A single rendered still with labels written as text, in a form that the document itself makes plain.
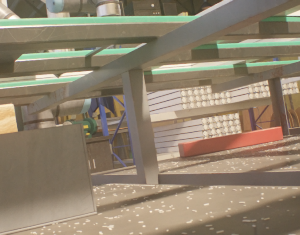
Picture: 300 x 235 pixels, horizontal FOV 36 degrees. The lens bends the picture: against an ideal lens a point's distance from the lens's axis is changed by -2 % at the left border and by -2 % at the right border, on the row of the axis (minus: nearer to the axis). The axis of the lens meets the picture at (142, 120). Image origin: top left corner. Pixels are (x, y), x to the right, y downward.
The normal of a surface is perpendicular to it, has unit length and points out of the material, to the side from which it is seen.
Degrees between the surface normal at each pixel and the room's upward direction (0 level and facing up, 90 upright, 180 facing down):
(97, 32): 90
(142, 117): 90
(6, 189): 90
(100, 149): 90
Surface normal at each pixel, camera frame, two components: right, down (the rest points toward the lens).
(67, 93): -0.86, 0.12
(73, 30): 0.48, -0.11
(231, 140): 0.15, -0.06
